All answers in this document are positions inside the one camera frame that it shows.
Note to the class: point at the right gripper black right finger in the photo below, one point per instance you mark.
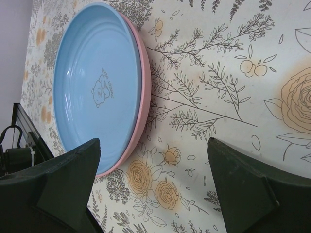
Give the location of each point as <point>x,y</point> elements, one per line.
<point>256,197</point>

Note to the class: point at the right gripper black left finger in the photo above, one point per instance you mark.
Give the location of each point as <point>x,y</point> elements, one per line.
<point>52,197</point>

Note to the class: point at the floral table mat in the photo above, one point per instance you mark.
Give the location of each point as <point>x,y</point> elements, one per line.
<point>236,70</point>

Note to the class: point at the blue plate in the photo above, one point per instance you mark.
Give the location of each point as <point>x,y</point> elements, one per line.
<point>97,83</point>

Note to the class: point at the pink plate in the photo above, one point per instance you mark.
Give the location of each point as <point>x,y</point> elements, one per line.
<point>145,99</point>

